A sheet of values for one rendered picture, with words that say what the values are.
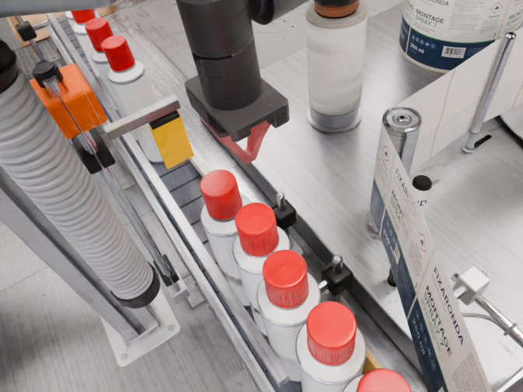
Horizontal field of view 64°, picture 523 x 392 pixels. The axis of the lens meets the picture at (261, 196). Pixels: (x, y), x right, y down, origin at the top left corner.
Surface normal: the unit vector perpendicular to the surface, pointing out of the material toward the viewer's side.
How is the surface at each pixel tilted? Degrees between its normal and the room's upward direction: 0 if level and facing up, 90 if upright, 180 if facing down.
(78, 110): 90
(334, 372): 42
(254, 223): 2
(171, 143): 90
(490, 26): 90
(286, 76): 0
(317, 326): 2
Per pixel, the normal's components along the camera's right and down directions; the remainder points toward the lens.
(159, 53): -0.11, -0.62
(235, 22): 0.67, 0.52
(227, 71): 0.10, 0.77
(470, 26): -0.24, 0.77
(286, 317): -0.19, 0.05
